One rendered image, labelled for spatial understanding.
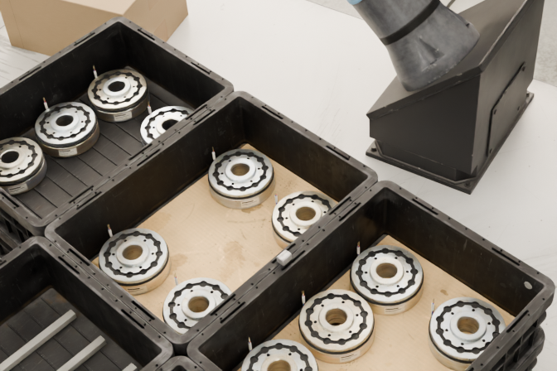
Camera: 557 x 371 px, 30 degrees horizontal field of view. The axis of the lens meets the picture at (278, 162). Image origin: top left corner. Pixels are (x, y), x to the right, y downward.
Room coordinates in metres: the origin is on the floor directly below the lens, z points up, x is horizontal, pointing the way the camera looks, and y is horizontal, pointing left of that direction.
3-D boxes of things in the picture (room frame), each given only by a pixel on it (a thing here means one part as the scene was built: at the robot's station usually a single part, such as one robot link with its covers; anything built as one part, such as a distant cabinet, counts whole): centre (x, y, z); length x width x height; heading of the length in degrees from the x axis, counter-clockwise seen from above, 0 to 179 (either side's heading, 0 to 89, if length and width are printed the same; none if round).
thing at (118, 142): (1.23, 0.30, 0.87); 0.40 x 0.30 x 0.11; 132
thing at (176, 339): (1.00, 0.10, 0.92); 0.40 x 0.30 x 0.02; 132
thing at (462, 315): (0.80, -0.23, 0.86); 0.05 x 0.05 x 0.01
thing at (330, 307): (0.83, -0.06, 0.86); 0.05 x 0.05 x 0.01
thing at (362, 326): (0.83, -0.06, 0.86); 0.10 x 0.10 x 0.01
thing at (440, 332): (0.80, -0.23, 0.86); 0.10 x 0.10 x 0.01
